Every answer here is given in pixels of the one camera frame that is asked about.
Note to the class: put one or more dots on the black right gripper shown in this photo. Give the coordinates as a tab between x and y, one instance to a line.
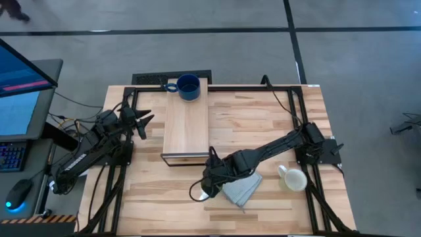
215	179

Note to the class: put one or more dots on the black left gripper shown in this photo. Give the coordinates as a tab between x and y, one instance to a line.
129	125

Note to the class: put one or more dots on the dark blue mug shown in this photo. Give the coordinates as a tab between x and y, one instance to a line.
189	87

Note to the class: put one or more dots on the cream white mug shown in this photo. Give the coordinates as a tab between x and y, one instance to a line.
295	180

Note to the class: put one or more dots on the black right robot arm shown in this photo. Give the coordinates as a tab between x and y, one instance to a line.
273	145

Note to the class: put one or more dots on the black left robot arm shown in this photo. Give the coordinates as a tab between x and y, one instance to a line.
75	161

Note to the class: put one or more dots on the light wooden shelf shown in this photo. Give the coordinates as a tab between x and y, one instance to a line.
185	131

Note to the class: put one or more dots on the grey folded cloth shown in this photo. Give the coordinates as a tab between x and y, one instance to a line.
245	191

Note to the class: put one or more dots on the white paper sheet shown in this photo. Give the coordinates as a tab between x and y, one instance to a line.
84	172

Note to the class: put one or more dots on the black desk support bar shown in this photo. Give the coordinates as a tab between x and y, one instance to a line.
56	135

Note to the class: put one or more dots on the grey computer desk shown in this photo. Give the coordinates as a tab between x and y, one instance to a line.
33	154

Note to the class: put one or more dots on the grey-framed monitor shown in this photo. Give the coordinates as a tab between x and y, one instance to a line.
16	112

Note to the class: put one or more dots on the black-framed monitor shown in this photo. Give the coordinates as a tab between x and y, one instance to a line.
19	75

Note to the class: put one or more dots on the black round knob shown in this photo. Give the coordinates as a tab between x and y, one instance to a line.
47	213

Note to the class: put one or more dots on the backlit black keyboard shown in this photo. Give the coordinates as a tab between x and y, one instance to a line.
11	156

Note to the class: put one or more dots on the black computer mouse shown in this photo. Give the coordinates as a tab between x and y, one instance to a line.
19	193

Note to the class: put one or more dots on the yellow-black hazard tape strip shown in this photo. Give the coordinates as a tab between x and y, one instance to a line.
36	219

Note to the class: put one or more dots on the person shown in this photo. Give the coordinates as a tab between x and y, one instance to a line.
13	8

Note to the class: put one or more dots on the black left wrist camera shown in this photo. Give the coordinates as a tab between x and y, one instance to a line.
128	113

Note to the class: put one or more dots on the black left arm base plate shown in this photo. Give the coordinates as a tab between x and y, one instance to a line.
108	161

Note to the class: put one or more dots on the black aluminium table frame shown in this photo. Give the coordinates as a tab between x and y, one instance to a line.
230	88

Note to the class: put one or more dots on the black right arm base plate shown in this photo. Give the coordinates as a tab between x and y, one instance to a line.
329	154

